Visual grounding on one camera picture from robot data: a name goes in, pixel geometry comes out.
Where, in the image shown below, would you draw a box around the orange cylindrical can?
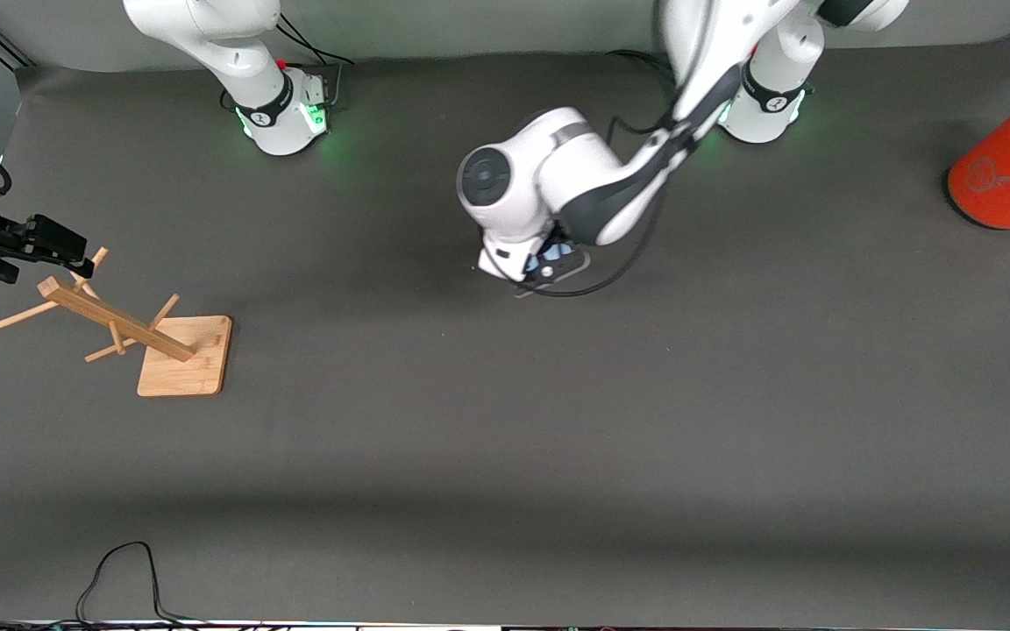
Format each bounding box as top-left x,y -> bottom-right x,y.
946,86 -> 1010,230

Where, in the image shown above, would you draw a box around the black right arm base cables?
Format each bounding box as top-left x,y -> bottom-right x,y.
275,13 -> 359,113

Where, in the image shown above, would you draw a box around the black left arm base cables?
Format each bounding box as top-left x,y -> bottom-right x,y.
604,48 -> 681,89

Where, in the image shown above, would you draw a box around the dark grey table mat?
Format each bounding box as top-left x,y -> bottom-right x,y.
0,31 -> 1010,627

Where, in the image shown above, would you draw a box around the dark metal frame bar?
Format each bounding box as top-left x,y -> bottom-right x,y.
0,35 -> 37,71

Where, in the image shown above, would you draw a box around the wooden cup rack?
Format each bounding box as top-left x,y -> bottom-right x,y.
0,246 -> 233,398

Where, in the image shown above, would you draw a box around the black arm base cables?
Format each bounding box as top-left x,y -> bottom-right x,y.
604,48 -> 681,89
275,13 -> 359,113

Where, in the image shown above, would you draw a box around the light blue plastic cup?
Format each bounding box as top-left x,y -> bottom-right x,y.
530,244 -> 578,273

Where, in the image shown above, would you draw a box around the thin black floor cable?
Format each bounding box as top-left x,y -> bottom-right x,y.
75,541 -> 208,627

